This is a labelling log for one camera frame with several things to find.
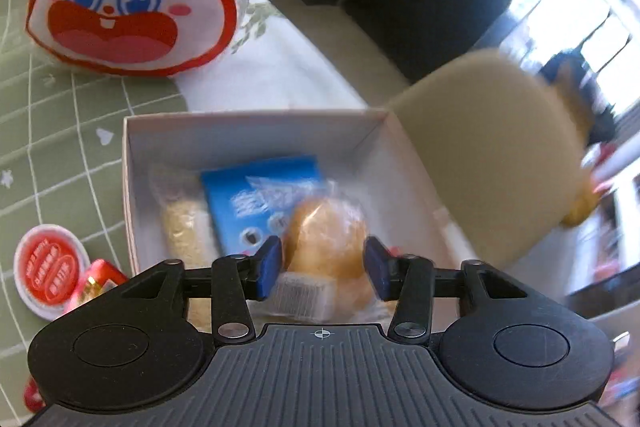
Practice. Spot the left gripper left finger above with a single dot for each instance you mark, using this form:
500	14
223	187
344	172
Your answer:
238	280

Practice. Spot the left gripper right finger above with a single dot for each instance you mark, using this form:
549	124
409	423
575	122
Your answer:
407	280

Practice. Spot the round bread clear wrapper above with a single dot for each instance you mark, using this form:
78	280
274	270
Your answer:
323	278

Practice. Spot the sesame bar clear wrapper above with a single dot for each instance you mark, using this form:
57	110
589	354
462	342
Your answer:
186	222

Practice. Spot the blue snack packet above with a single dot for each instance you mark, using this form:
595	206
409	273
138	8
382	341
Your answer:
250	202

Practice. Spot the pink open gift box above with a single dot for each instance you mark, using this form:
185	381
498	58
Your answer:
364	151

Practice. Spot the dark red jujube packet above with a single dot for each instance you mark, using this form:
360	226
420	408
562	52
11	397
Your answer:
99	278

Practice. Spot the beige chair right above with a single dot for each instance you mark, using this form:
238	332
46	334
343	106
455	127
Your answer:
503	149

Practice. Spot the round red lid cup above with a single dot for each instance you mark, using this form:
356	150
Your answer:
47	266

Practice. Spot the green grid tablecloth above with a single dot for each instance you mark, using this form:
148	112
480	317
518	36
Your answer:
61	137

